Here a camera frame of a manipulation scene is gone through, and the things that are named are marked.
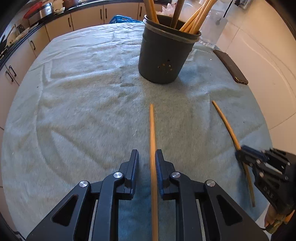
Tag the clear glass beer mug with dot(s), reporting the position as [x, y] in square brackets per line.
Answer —
[212, 28]

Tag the red colander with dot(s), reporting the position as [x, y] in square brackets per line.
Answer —
[33, 10]

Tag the dark grey utensil holder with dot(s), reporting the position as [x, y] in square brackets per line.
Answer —
[164, 50]

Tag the black smartphone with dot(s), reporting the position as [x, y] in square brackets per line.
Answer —
[231, 67]

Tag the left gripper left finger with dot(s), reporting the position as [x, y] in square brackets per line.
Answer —
[90, 210]

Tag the blue plastic bag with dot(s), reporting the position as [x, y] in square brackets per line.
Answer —
[123, 19]

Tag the wooden chopstick three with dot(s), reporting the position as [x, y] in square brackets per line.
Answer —
[176, 14]

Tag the wooden chopstick two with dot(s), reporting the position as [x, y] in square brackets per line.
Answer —
[194, 23]

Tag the wooden chopstick five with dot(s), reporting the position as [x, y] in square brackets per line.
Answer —
[154, 187]

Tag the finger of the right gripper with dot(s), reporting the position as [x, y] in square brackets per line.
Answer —
[250, 156]

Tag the grey-blue table cloth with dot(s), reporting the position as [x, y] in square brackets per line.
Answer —
[83, 107]

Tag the wooden chopstick one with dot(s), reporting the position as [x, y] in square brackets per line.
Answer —
[151, 11]

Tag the person right hand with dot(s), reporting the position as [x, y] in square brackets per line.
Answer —
[273, 220]

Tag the wooden chopstick six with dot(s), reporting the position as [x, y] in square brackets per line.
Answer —
[237, 147]

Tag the silver rice cooker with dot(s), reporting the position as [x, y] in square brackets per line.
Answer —
[45, 10]

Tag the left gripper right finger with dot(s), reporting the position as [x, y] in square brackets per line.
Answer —
[203, 210]

